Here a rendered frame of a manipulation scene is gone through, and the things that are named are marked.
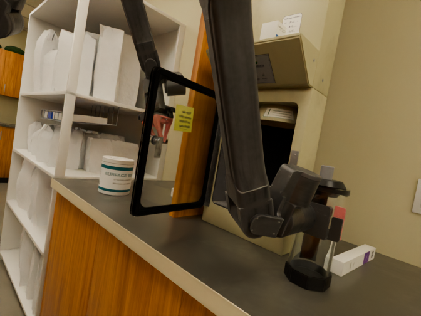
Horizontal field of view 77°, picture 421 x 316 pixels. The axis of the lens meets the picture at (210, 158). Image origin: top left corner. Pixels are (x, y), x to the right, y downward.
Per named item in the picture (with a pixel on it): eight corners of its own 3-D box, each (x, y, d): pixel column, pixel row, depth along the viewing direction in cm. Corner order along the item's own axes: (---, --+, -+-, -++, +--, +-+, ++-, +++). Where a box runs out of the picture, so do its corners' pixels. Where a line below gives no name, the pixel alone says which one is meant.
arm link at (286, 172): (227, 207, 49) (247, 233, 41) (250, 150, 46) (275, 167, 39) (279, 217, 53) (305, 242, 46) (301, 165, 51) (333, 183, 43)
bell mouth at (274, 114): (269, 126, 100) (271, 112, 100) (314, 130, 88) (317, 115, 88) (241, 118, 88) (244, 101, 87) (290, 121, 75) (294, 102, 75)
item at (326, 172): (310, 189, 67) (315, 163, 66) (349, 198, 60) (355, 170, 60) (294, 189, 60) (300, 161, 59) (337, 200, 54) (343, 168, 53)
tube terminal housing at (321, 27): (242, 214, 113) (274, 34, 109) (316, 242, 91) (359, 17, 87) (201, 219, 95) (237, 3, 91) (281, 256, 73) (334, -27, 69)
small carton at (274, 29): (267, 51, 77) (271, 31, 77) (283, 49, 74) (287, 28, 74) (258, 45, 74) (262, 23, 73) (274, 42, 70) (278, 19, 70)
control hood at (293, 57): (223, 89, 93) (228, 61, 92) (313, 87, 70) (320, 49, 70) (200, 80, 84) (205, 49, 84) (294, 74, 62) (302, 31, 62)
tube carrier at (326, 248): (295, 259, 69) (310, 180, 68) (338, 279, 61) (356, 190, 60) (274, 269, 61) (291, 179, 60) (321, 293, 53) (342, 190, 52)
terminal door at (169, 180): (203, 207, 93) (222, 94, 91) (129, 217, 69) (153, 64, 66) (202, 206, 93) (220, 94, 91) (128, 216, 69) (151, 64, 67)
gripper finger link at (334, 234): (322, 197, 61) (306, 199, 54) (356, 206, 56) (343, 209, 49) (317, 226, 61) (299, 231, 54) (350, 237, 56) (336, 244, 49)
